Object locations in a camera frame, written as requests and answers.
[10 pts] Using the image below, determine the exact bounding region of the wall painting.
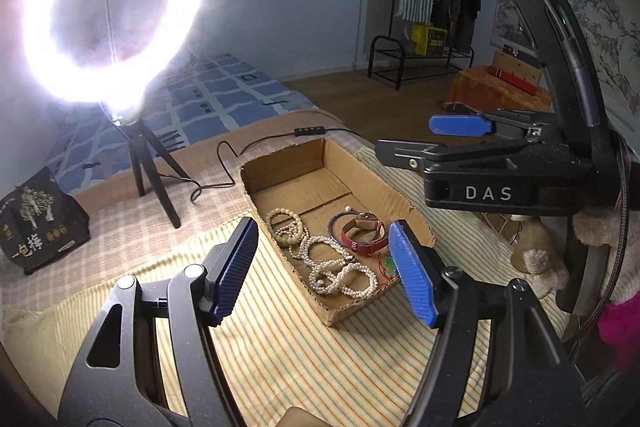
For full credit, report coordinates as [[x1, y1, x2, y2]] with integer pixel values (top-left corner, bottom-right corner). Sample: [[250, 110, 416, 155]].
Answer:
[[492, 0, 640, 128]]

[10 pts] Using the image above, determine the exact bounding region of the black ring light cable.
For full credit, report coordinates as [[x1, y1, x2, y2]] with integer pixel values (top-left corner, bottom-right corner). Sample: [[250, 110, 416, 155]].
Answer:
[[188, 124, 362, 206]]

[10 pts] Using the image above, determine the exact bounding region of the orange cloth covered table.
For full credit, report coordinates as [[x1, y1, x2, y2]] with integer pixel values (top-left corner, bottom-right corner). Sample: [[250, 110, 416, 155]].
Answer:
[[442, 65, 552, 113]]

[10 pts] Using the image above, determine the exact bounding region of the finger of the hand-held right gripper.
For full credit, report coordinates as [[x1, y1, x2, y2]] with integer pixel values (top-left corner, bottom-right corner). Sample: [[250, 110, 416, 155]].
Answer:
[[375, 134, 544, 176], [428, 109, 554, 140]]

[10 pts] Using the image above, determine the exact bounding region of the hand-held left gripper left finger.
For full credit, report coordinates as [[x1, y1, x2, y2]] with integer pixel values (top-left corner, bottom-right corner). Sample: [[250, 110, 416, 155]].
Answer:
[[57, 217, 260, 427]]

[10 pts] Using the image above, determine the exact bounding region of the tan checked bedsheet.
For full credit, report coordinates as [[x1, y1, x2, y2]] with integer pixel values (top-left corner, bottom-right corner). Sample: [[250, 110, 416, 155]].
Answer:
[[0, 106, 372, 299]]

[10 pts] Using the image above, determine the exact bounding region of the yellow striped sheet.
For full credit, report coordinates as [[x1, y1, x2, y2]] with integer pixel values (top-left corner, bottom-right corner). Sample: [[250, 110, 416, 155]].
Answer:
[[0, 146, 572, 427]]

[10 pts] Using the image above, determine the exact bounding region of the person's right hand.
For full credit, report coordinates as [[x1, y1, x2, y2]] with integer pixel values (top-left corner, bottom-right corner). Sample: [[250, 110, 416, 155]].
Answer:
[[510, 206, 640, 308]]

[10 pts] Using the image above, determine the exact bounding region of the pearl necklace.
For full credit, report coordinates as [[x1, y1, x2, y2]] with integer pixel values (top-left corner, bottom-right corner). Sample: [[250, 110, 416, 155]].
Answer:
[[298, 234, 354, 267]]

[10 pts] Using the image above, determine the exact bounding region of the person's right forearm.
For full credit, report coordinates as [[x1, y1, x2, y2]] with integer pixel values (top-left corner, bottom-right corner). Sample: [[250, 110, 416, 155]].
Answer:
[[596, 292, 640, 370]]

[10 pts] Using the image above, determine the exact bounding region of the black tripod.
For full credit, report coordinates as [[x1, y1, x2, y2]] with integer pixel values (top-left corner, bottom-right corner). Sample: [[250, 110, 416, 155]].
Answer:
[[99, 101, 202, 230]]

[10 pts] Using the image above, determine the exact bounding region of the blue bangle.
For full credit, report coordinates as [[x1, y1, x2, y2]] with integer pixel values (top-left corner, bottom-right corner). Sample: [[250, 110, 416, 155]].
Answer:
[[327, 208, 364, 236]]

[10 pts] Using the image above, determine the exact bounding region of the green pendant with red cord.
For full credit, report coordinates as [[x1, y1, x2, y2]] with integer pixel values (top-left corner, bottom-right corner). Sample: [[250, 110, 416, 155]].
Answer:
[[377, 254, 401, 281]]

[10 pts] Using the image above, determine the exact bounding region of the beige bead bracelet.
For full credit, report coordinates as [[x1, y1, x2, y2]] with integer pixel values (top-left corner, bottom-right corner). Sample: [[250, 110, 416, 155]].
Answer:
[[267, 208, 307, 246]]

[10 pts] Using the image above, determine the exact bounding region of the black bag with gold print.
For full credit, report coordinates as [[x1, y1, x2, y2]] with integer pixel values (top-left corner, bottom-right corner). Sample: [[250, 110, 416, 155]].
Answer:
[[0, 166, 91, 276]]

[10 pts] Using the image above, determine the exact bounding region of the red strap watch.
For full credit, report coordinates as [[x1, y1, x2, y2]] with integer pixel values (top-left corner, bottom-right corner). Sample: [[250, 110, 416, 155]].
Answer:
[[340, 211, 390, 254]]

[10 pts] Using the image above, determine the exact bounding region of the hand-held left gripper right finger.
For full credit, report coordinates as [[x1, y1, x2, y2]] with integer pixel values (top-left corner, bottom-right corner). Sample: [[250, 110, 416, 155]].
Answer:
[[387, 221, 588, 427]]

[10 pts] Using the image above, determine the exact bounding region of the white beaded necklace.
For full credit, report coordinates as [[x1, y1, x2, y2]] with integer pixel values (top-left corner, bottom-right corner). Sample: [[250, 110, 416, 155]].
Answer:
[[308, 259, 379, 299]]

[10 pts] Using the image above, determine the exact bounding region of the cardboard box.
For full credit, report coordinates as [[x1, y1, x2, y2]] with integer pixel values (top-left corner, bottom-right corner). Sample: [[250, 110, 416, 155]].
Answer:
[[239, 137, 436, 328]]

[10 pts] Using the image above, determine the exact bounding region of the black metal shoe rack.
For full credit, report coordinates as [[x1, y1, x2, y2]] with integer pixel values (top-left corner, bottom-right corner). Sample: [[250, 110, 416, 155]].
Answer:
[[368, 35, 475, 86]]

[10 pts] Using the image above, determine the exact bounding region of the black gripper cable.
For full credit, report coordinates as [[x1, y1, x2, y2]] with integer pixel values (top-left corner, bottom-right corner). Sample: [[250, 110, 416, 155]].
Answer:
[[565, 127, 640, 360]]

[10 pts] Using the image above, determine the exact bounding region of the yellow crate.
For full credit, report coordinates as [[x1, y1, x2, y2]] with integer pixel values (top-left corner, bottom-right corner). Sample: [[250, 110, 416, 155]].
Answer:
[[410, 22, 447, 56]]

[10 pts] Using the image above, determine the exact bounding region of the red box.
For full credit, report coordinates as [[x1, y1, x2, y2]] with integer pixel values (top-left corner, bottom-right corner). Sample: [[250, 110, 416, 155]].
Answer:
[[492, 50, 542, 96]]

